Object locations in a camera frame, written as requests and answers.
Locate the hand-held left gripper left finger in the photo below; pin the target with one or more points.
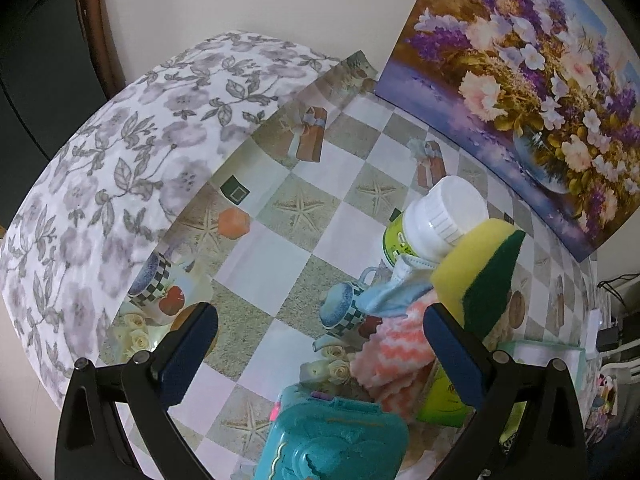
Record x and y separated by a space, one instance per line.
187 355

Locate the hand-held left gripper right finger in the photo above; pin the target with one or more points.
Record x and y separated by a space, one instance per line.
452 355

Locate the green tissue packet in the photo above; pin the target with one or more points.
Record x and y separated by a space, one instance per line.
507 435
440 400

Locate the pink and white striped cloth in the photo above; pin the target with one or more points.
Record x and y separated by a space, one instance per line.
395 355

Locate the blue face mask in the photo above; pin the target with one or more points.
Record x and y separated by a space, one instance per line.
395 300

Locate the green and yellow sponge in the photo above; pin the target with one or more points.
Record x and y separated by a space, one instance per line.
495 285

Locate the shallow teal cardboard box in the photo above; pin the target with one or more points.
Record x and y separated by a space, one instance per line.
545 347

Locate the teal plastic toy case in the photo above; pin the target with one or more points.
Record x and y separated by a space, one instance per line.
340 440

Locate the white bottle with green label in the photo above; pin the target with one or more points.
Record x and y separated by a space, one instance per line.
440 210

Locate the white power strip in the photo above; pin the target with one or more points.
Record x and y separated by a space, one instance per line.
596 327

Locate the black charger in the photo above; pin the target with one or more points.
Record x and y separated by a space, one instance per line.
608 340

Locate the white wooden chair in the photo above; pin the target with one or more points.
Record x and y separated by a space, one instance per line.
622 367

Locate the grey floral tablecloth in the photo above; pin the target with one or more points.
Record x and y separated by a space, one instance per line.
100 160

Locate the flower painting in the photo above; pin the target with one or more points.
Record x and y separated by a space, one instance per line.
525 85

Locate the brown wooden door frame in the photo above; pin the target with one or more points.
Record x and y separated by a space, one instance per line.
102 35

